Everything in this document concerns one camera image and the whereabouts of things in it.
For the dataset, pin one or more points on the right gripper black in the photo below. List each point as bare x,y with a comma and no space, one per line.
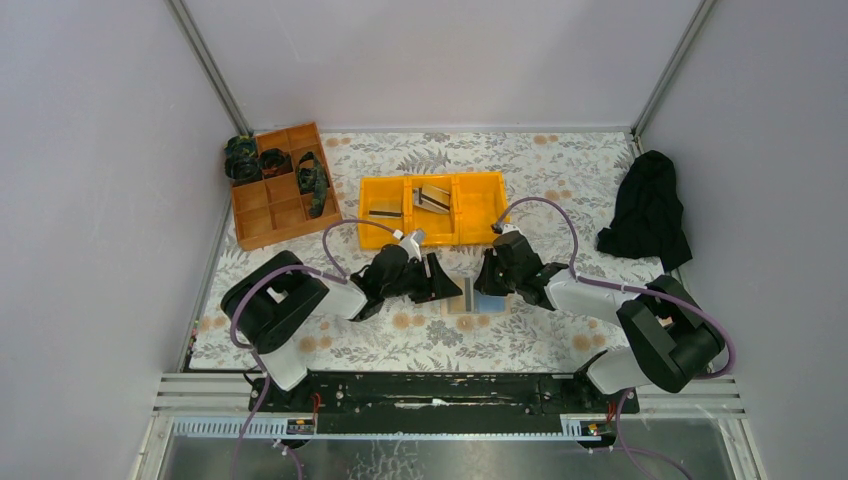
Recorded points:
498,272

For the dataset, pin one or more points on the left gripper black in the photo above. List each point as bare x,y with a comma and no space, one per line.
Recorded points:
428,278

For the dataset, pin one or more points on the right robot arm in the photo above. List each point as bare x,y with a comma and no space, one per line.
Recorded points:
669,341

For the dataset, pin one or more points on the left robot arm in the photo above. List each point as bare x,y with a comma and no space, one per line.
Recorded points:
269,306

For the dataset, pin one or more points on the card in middle bin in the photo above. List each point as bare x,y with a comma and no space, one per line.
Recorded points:
432,198

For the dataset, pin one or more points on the card in bin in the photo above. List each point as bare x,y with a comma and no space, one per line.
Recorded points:
432,198
385,213

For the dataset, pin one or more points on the card in left bin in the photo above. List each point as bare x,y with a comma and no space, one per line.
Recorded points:
385,213

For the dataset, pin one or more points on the yellow three-compartment bin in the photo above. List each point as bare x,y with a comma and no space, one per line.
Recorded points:
452,209

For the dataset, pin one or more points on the camo belt in tray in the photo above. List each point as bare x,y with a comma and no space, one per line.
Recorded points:
312,179

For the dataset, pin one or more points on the black cloth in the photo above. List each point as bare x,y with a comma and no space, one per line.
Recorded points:
648,215

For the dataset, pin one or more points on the orange compartment tray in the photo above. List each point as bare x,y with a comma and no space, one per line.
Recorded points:
276,208

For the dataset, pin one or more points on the rolled belt in tray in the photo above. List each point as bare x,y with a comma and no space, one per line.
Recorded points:
275,162

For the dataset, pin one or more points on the rolled camo belt outside tray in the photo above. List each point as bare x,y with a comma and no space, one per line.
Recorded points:
241,160

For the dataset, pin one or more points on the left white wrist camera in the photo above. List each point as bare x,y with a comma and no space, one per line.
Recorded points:
411,242

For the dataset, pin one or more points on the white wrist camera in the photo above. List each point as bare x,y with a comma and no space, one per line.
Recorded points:
411,242
502,228

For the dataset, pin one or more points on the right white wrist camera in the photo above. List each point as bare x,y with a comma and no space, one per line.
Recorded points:
502,228

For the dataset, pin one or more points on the aluminium frame rails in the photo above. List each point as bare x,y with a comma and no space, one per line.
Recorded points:
226,394

